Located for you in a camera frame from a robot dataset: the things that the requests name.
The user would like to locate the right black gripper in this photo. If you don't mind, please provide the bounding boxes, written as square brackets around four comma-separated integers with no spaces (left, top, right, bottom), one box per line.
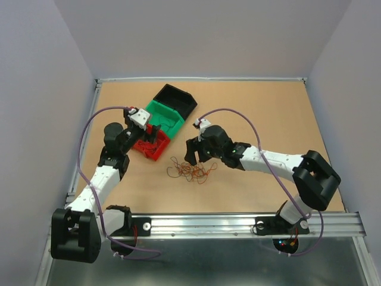
[183,135,223,166]

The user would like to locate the cable bundle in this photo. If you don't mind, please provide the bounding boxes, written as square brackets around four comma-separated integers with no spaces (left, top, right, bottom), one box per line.
[165,156,218,185]

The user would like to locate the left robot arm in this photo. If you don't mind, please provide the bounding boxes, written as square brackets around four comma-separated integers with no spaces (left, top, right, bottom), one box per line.
[51,108,157,263]

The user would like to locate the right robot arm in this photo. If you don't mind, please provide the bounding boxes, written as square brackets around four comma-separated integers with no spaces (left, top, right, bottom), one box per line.
[185,125,341,232]

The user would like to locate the green plastic bin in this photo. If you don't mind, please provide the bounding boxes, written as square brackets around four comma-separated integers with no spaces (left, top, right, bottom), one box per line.
[146,100,185,139]

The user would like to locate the red plastic bin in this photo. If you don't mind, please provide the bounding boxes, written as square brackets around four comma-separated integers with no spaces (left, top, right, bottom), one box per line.
[133,130,171,161]

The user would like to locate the black plastic bin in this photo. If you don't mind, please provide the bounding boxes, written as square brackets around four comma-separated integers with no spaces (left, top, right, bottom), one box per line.
[153,83,198,120]

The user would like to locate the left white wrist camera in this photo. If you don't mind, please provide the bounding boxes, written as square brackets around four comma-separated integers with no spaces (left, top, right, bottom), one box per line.
[127,108,148,130]

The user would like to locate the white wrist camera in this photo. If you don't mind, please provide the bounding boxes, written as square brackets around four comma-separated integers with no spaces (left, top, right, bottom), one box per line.
[127,108,148,130]
[193,118,211,142]

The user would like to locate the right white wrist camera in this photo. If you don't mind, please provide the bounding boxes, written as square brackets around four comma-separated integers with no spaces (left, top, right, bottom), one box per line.
[193,118,211,142]

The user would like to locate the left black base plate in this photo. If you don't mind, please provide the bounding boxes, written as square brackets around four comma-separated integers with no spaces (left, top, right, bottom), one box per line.
[109,216,152,237]

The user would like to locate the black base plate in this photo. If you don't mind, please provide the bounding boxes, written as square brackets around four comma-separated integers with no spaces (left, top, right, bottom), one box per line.
[109,216,152,237]
[252,216,310,236]

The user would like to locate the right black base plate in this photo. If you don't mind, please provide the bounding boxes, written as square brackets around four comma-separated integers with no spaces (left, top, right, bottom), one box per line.
[252,216,310,236]

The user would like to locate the aluminium mounting rail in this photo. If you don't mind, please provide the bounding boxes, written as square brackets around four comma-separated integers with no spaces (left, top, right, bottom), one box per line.
[129,212,366,240]

